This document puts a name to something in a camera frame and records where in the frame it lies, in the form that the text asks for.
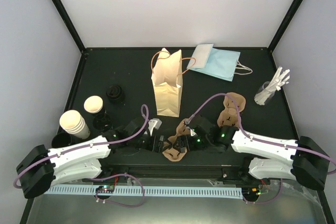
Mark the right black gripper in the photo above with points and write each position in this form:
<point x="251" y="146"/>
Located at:
<point x="181" y="139"/>

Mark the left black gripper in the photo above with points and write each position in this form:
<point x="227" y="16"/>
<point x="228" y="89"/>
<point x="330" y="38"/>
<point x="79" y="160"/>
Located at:
<point x="159" y="148"/>

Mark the brown pulp cup carrier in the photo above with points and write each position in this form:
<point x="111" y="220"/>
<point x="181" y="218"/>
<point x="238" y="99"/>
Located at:
<point x="171" y="152"/>

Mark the brown paper bag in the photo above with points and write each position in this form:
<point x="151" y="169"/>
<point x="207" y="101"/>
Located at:
<point x="167" y="81"/>

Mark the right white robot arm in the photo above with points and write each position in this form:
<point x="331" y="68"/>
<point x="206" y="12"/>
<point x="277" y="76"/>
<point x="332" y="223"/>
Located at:
<point x="302" y="160"/>

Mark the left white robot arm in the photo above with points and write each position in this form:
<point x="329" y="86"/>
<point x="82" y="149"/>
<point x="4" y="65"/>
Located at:
<point x="43" y="168"/>

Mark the black cup lids stack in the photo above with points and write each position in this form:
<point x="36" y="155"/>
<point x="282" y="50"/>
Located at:
<point x="115" y="93"/>

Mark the left small circuit board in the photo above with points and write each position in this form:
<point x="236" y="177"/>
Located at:
<point x="106" y="189"/>

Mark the small circuit board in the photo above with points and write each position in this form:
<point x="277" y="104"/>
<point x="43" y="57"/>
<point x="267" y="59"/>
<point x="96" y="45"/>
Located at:
<point x="254" y="191"/>
<point x="106" y="189"/>

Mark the right small circuit board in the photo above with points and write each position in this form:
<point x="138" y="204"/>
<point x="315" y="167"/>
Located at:
<point x="254" y="191"/>

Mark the single paper cup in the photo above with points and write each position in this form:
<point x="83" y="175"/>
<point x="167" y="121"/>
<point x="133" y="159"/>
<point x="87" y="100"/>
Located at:
<point x="93" y="104"/>

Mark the blue paper bag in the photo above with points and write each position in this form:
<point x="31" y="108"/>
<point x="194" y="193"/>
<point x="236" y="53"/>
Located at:
<point x="218" y="63"/>

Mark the paper cup stack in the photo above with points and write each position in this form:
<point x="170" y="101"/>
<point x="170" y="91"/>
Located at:
<point x="73" y="123"/>

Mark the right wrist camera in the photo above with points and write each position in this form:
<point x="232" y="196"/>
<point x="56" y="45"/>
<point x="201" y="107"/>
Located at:
<point x="186" y="123"/>

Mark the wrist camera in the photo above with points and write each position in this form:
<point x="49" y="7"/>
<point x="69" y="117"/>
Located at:
<point x="154" y="124"/>
<point x="186" y="123"/>

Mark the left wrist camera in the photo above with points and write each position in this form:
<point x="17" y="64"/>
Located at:
<point x="154" y="124"/>

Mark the black mounting rail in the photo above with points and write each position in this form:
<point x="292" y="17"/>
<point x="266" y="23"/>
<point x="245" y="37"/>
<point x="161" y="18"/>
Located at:
<point x="175" y="172"/>

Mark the light blue cable duct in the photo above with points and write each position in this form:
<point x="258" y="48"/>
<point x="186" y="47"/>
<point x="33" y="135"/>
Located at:
<point x="149" y="191"/>

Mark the left black frame post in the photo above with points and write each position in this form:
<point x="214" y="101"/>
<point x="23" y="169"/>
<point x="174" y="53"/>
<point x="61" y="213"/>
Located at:
<point x="69" y="24"/>

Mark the black frame post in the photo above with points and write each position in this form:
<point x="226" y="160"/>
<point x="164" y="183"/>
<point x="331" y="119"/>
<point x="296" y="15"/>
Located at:
<point x="69" y="24"/>
<point x="284" y="24"/>

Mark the right black frame post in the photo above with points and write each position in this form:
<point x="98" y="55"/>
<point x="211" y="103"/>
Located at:
<point x="284" y="24"/>

